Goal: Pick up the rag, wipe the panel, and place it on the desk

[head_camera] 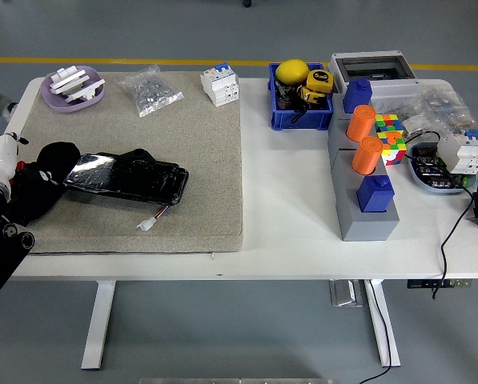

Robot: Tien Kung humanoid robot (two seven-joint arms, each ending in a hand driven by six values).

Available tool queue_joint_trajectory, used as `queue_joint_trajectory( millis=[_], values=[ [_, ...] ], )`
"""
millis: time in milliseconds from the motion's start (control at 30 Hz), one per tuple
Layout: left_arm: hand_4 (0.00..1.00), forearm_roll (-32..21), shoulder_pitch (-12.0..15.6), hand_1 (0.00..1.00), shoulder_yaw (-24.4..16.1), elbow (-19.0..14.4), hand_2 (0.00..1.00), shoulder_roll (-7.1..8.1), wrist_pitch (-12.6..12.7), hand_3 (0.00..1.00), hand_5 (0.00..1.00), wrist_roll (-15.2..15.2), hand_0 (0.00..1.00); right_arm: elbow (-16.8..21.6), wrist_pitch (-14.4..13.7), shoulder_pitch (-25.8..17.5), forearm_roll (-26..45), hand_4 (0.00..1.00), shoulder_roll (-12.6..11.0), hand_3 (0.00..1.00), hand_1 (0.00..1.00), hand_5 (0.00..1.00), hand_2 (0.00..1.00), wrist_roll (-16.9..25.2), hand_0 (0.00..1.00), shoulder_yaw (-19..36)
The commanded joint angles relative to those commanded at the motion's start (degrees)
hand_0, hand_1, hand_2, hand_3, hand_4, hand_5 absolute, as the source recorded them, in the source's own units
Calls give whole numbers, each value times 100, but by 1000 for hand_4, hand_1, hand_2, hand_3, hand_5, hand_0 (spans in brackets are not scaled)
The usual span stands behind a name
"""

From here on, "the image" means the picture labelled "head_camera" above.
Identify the glossy black panel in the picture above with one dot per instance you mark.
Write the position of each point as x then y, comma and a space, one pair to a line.
150, 180

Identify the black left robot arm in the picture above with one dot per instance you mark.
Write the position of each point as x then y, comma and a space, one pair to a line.
2, 256

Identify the black table control panel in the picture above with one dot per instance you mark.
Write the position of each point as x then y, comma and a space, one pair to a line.
418, 285

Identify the purple dish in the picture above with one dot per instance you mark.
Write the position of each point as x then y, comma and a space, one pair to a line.
52, 102

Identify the white plastic clip part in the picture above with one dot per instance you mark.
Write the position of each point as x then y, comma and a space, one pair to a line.
87, 90
68, 80

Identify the clear bag of screws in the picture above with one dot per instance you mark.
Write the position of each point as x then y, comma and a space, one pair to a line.
150, 94

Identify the grey-brown mat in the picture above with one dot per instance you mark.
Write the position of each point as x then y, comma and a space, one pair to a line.
182, 140

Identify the white table leg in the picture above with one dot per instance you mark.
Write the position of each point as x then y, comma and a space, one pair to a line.
98, 320
378, 320

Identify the white blue circuit breaker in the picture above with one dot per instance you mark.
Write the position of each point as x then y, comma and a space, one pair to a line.
463, 154
218, 88

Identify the dark brown tool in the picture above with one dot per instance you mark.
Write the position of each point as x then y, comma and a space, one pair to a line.
284, 102

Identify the blue plastic bin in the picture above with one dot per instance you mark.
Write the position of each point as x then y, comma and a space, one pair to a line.
302, 121

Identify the yellow lemon-shaped ball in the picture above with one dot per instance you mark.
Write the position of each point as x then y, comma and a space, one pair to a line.
292, 72

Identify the small yellow tape measure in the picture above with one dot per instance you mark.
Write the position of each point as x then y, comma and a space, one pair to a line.
310, 96

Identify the large yellow tape measure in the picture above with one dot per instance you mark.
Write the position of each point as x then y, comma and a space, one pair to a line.
318, 80

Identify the blue block with knob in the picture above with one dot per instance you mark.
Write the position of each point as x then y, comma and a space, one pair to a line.
374, 196
356, 96

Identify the orange cylinder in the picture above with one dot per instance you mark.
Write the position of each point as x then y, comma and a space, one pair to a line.
366, 156
360, 124

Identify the metal floor plate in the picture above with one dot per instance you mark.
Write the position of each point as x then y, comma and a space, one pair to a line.
344, 296

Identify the wide grey holder block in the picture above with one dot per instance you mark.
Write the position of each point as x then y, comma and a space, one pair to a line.
366, 227

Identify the small colourful puzzle cube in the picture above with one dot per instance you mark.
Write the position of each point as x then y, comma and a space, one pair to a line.
388, 122

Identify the large colourful puzzle cube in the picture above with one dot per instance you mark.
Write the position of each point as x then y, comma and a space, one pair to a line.
394, 150

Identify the black electronic components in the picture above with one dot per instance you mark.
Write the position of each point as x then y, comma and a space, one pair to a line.
431, 172

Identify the blue-grey dish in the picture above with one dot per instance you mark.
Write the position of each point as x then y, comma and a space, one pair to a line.
435, 191

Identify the clear bags of parts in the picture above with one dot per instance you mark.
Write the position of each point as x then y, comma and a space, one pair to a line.
439, 104

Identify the grey electrical enclosure box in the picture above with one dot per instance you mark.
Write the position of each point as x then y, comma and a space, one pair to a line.
394, 92

